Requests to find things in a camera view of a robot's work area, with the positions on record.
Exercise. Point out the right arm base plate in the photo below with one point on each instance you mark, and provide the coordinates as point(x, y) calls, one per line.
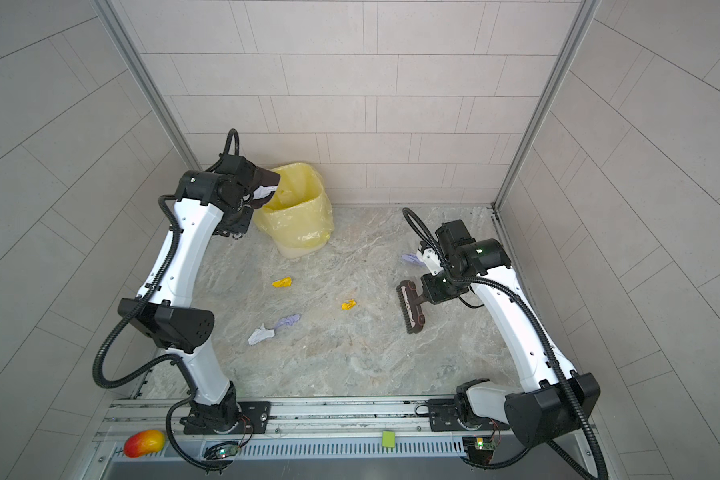
point(452, 414)

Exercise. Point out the white paper scrap far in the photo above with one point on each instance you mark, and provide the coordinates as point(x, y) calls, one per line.
point(264, 193)

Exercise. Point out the yellow paper scrap centre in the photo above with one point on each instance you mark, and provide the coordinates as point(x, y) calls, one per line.
point(348, 305)

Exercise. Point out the circuit board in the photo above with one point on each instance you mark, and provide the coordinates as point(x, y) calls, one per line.
point(479, 450)
point(223, 451)

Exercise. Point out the right circuit board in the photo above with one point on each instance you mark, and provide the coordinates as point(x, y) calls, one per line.
point(479, 450)

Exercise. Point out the purple paper scrap far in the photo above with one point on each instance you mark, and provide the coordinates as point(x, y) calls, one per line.
point(413, 259)

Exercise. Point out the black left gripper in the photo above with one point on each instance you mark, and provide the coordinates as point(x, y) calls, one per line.
point(245, 226)

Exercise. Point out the yellow paper scrap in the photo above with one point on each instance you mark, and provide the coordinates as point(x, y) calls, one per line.
point(348, 305)
point(283, 283)

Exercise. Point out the red yellow mango toy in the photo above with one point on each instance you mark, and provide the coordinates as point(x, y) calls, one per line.
point(144, 443)

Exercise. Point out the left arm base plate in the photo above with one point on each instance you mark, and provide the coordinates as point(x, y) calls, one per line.
point(255, 416)

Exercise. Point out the yellow paper scrap left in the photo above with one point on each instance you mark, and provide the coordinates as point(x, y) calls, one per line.
point(283, 283)

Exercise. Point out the brown dustpan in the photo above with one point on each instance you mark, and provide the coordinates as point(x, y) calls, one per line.
point(262, 177)

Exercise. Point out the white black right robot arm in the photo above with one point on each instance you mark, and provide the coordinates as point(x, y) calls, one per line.
point(554, 403)

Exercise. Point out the aluminium front rail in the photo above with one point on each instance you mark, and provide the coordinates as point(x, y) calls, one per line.
point(297, 429)

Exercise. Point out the left circuit board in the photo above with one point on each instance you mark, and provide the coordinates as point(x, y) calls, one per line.
point(223, 451)

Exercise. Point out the white purple paper scrap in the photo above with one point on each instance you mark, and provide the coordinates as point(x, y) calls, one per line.
point(263, 332)

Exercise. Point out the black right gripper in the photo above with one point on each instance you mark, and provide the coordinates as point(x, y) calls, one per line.
point(432, 292)

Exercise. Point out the brown hand brush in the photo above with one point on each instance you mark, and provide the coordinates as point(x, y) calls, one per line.
point(411, 305)

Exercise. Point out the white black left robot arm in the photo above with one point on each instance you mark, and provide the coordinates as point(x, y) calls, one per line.
point(163, 310)

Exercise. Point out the yellow-lined trash bin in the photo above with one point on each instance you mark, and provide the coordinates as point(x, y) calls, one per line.
point(299, 217)

